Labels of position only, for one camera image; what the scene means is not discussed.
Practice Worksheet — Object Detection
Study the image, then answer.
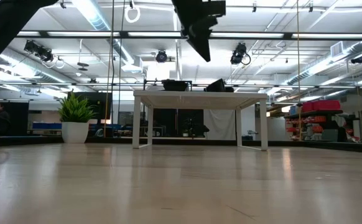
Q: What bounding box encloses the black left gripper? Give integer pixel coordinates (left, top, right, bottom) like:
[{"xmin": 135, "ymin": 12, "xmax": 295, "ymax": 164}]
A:
[{"xmin": 171, "ymin": 0, "xmax": 218, "ymax": 62}]

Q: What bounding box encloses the white cable ring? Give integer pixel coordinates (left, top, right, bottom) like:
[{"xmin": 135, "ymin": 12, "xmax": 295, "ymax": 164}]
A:
[{"xmin": 124, "ymin": 5, "xmax": 141, "ymax": 24}]

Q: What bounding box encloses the rack with red bins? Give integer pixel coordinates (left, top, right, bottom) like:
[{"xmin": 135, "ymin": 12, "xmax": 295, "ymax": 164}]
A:
[{"xmin": 284, "ymin": 99, "xmax": 356, "ymax": 142}]

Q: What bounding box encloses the silver ceiling duct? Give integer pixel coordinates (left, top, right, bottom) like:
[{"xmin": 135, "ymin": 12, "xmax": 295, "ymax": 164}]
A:
[
  {"xmin": 75, "ymin": 0, "xmax": 144, "ymax": 72},
  {"xmin": 286, "ymin": 40, "xmax": 362, "ymax": 86},
  {"xmin": 0, "ymin": 46, "xmax": 76, "ymax": 85}
]

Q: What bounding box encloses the yellow hanging cable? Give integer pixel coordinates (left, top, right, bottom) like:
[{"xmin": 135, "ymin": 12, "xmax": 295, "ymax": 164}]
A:
[{"xmin": 104, "ymin": 0, "xmax": 116, "ymax": 138}]

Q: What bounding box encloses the dark monitor screen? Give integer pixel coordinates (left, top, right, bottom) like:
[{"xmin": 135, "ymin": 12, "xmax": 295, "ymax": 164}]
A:
[{"xmin": 70, "ymin": 91, "xmax": 113, "ymax": 124}]

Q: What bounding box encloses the green plant in white pot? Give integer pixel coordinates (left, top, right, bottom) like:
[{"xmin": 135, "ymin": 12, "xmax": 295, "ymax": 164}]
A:
[{"xmin": 58, "ymin": 91, "xmax": 96, "ymax": 144}]

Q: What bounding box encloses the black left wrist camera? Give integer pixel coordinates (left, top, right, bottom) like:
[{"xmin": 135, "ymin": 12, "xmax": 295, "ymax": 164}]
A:
[{"xmin": 210, "ymin": 0, "xmax": 227, "ymax": 17}]

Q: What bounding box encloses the white ceiling vent unit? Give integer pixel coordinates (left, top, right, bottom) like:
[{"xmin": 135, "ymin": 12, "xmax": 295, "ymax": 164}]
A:
[{"xmin": 330, "ymin": 41, "xmax": 344, "ymax": 57}]

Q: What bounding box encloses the blue box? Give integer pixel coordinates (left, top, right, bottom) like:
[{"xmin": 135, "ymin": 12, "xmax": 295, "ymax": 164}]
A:
[{"xmin": 31, "ymin": 121, "xmax": 63, "ymax": 130}]

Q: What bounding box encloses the white perforated metal shelf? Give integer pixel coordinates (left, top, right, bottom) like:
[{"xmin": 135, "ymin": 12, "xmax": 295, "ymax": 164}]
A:
[{"xmin": 132, "ymin": 90, "xmax": 269, "ymax": 152}]

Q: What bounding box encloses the white hanging cloth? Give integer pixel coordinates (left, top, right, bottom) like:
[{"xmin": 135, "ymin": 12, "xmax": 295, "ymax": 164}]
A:
[{"xmin": 203, "ymin": 108, "xmax": 237, "ymax": 141}]

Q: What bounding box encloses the brown hanging cable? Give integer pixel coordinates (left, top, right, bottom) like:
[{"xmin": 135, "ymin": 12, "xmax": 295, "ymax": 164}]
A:
[{"xmin": 295, "ymin": 0, "xmax": 302, "ymax": 141}]

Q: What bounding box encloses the black overhead beam with lights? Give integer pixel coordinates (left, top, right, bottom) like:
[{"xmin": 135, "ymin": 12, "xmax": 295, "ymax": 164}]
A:
[{"xmin": 16, "ymin": 30, "xmax": 362, "ymax": 40}]

